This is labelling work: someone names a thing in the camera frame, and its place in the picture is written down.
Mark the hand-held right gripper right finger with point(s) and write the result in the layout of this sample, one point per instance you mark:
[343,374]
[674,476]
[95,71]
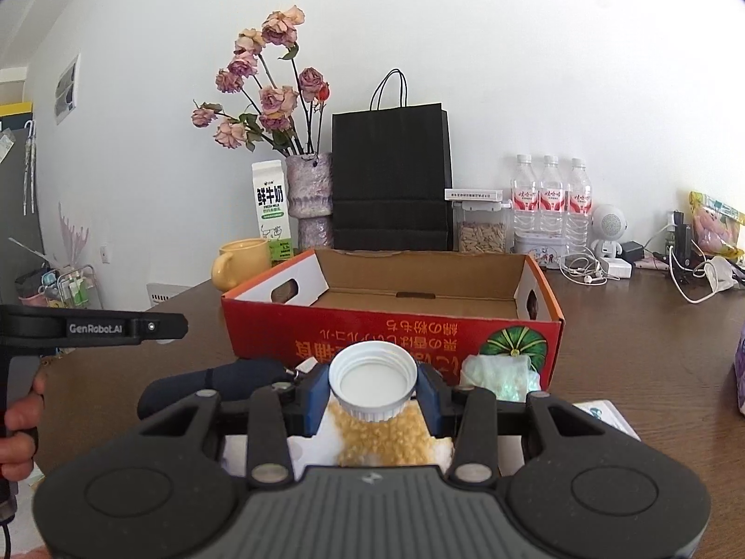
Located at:
[429,404]

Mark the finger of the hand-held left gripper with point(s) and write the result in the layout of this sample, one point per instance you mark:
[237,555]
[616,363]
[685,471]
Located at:
[160,326]

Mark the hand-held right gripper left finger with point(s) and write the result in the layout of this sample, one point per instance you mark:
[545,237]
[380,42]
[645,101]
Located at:
[317,404]

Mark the white plastic bottle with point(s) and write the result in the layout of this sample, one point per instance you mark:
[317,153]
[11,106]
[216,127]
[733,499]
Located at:
[372,381]

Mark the yellow white sheep plush toy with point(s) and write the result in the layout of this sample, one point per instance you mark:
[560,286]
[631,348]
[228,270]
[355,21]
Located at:
[372,439]

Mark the red cardboard box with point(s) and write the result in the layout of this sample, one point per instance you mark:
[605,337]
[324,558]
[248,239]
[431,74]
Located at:
[407,332]

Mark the green plastic bag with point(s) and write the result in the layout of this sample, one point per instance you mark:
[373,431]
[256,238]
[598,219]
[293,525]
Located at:
[503,375]

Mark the dark blue pouch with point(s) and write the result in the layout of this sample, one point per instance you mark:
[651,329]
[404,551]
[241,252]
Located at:
[233,378]

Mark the person's left hand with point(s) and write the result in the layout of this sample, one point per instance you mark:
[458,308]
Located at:
[17,457]

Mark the storage rack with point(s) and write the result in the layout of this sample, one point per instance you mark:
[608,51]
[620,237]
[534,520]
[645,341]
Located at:
[64,291]

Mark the yellow mug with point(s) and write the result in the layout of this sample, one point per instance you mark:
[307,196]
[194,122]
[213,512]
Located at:
[241,265]

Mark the grey refrigerator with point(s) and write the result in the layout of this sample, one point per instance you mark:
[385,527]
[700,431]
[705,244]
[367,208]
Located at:
[17,198]

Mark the white green milk carton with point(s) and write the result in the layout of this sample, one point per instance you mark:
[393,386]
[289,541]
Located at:
[272,209]

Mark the clear seed container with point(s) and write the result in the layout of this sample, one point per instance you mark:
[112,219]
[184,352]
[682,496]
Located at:
[480,236]

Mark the white booklet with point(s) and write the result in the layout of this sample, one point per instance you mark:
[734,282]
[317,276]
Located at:
[608,419]

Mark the decorated tin box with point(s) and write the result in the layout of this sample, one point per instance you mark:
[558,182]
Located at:
[541,247]

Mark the purple ceramic vase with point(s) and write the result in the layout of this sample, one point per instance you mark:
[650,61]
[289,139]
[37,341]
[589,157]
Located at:
[311,198]

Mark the white earphones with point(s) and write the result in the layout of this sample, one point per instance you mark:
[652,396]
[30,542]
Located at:
[582,268]

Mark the flat white box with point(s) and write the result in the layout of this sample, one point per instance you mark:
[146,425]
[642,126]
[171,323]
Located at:
[474,195]

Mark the black paper bag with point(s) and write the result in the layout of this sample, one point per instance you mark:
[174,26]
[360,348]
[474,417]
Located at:
[393,180]

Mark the clear water bottle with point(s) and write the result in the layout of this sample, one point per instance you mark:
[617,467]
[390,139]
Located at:
[578,201]
[550,198]
[524,198]

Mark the white charger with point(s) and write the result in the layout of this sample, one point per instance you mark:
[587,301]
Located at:
[618,268]

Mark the white round speaker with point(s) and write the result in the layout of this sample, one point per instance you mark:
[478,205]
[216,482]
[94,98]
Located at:
[610,227]

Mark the dried rose bouquet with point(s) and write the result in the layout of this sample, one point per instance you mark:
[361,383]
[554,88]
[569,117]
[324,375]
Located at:
[273,99]

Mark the black power adapter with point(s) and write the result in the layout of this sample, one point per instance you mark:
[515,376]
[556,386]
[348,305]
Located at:
[633,251]

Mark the black stand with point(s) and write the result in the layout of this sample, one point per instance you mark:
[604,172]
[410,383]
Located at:
[682,239]

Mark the purple plastic bag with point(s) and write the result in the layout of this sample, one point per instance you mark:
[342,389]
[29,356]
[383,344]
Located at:
[739,372]

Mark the white face mask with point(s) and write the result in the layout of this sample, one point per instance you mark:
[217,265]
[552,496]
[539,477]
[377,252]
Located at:
[720,275]

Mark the yellow snack packet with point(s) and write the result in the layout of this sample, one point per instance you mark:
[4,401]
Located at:
[719,227]

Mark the white wall panel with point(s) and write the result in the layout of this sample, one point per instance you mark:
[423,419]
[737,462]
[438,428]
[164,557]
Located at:
[67,90]

